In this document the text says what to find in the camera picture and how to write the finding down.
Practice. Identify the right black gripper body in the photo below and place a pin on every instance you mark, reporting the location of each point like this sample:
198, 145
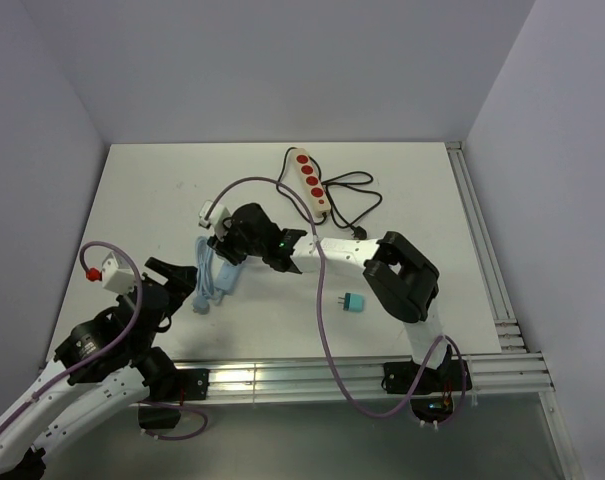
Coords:
234, 247

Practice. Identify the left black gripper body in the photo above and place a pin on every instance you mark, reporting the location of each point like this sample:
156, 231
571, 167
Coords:
145, 341

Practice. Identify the beige red power strip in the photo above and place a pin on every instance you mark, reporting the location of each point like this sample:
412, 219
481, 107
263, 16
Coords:
310, 181

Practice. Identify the teal plug adapter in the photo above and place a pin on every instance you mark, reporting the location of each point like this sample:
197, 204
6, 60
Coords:
352, 302

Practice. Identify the light blue power strip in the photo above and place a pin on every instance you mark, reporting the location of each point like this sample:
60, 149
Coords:
226, 279

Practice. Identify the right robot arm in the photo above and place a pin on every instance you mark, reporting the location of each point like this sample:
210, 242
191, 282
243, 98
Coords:
403, 280

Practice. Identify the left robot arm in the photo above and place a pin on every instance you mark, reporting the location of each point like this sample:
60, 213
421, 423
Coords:
103, 366

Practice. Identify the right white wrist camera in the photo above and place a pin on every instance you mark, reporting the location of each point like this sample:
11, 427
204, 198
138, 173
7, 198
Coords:
213, 217

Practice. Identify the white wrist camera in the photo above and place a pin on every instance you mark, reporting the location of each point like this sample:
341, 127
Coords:
213, 217
115, 275

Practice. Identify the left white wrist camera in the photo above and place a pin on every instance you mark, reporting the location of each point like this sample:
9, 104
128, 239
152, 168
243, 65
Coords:
115, 275

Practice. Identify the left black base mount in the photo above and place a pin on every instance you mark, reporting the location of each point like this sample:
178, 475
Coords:
160, 413

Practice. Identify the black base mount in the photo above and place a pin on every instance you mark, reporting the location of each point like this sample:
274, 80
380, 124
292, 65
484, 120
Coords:
160, 413
432, 400

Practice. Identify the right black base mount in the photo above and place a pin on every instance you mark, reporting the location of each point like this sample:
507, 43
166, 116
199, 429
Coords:
432, 400

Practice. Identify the aluminium right rail frame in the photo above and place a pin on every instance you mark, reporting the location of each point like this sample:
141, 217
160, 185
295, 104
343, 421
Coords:
507, 326

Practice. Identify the aluminium rail frame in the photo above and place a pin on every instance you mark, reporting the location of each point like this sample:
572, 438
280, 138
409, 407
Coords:
507, 326
288, 420

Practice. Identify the aluminium front rail frame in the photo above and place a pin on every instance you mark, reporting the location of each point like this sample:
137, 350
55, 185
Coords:
288, 420

